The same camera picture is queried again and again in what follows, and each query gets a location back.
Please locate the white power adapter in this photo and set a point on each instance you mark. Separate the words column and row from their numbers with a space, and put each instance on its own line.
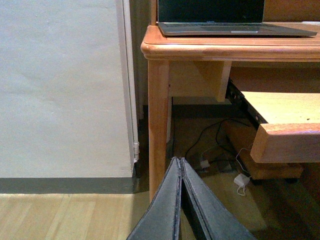
column 241, row 180

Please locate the wooden desk drawer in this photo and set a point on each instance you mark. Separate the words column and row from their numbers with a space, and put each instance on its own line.
column 286, row 115

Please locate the wooden footrest box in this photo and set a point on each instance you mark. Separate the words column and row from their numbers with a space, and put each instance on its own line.
column 242, row 138

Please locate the wooden desk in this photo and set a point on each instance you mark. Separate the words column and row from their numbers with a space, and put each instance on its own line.
column 214, row 55

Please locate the grey power strip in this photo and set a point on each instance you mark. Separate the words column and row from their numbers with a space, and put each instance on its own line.
column 220, row 164

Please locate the grey open laptop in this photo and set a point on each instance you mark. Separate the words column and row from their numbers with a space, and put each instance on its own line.
column 196, row 18

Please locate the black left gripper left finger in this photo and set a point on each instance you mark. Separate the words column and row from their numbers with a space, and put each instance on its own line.
column 161, row 221

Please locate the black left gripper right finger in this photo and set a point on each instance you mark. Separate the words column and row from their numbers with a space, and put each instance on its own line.
column 207, row 216

